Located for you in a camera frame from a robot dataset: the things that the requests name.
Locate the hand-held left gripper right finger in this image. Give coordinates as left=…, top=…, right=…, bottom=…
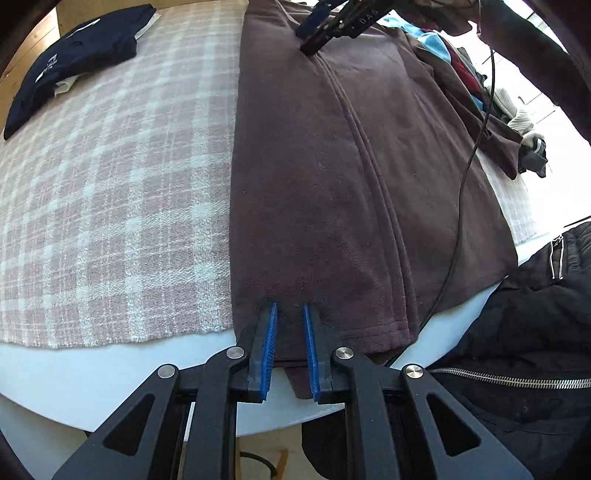
left=302, top=302, right=534, bottom=480

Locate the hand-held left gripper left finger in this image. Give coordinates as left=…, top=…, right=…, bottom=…
left=52, top=300, right=279, bottom=480

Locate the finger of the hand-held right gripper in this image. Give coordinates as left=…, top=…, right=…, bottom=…
left=300, top=17, right=345, bottom=57
left=295, top=0, right=334, bottom=38

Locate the brown fleece sweater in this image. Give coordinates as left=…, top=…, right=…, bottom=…
left=229, top=0, right=525, bottom=402

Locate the person's right forearm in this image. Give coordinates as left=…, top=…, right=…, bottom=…
left=478, top=0, right=591, bottom=144

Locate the red garment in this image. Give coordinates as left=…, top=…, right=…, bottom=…
left=448, top=46, right=483, bottom=109

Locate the white knit garment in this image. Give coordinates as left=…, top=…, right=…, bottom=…
left=489, top=85, right=539, bottom=137

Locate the pink plaid blanket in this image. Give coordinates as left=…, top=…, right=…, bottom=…
left=0, top=0, right=539, bottom=349

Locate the person's black zip jacket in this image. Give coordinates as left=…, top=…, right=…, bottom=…
left=300, top=224, right=591, bottom=480

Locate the black garment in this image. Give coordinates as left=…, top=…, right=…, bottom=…
left=519, top=138, right=550, bottom=178

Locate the folded black t-shirt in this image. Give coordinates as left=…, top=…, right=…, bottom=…
left=4, top=4, right=158, bottom=140

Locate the pine plank panel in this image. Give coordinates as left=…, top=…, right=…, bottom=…
left=0, top=7, right=61, bottom=75

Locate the black cable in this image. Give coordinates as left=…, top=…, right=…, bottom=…
left=392, top=46, right=497, bottom=365
left=239, top=455, right=280, bottom=480

